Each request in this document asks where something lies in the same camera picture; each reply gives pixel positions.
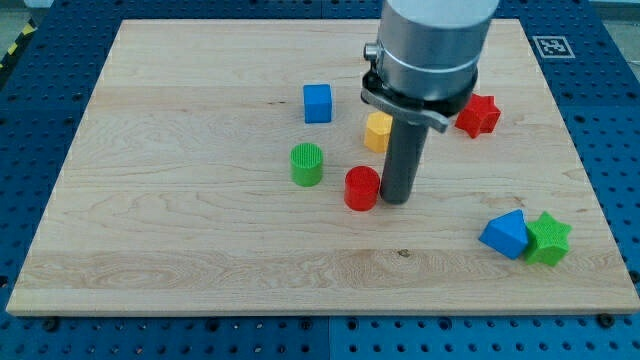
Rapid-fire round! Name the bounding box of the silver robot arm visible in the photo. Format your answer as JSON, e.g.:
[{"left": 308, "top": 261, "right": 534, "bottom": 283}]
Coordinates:
[{"left": 361, "top": 0, "right": 499, "bottom": 133}]

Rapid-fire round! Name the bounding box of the green cylinder block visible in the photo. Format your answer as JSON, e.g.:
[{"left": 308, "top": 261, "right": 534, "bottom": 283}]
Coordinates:
[{"left": 290, "top": 143, "right": 324, "bottom": 187}]

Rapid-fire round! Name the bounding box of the red cylinder block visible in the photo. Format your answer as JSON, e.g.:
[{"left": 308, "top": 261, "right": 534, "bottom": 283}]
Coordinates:
[{"left": 344, "top": 166, "right": 380, "bottom": 211}]

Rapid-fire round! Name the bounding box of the yellow hexagon block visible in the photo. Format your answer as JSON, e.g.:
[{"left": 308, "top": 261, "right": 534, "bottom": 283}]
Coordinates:
[{"left": 363, "top": 111, "right": 393, "bottom": 153}]

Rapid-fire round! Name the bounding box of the blue cube block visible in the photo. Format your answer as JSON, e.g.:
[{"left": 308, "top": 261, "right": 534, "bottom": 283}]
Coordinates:
[{"left": 303, "top": 84, "right": 333, "bottom": 124}]

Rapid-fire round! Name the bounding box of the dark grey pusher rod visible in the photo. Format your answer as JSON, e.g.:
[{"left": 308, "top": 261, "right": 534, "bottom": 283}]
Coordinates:
[{"left": 380, "top": 118, "right": 428, "bottom": 205}]

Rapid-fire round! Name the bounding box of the wooden board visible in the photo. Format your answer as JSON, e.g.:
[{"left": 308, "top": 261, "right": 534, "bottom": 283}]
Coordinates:
[{"left": 7, "top": 20, "right": 639, "bottom": 317}]

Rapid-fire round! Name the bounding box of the red star block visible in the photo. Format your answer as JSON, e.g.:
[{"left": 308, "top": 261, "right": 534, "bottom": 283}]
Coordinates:
[{"left": 454, "top": 93, "right": 501, "bottom": 138}]

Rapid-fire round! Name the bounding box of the blue pentagon block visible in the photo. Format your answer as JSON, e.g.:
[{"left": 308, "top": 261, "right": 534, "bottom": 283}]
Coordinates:
[{"left": 479, "top": 209, "right": 529, "bottom": 259}]

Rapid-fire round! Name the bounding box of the green star block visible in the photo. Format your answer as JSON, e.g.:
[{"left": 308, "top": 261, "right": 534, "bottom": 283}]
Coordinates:
[{"left": 523, "top": 211, "right": 572, "bottom": 267}]

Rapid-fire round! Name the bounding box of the white fiducial marker tag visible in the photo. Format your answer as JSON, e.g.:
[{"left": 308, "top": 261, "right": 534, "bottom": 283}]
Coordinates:
[{"left": 533, "top": 35, "right": 575, "bottom": 59}]

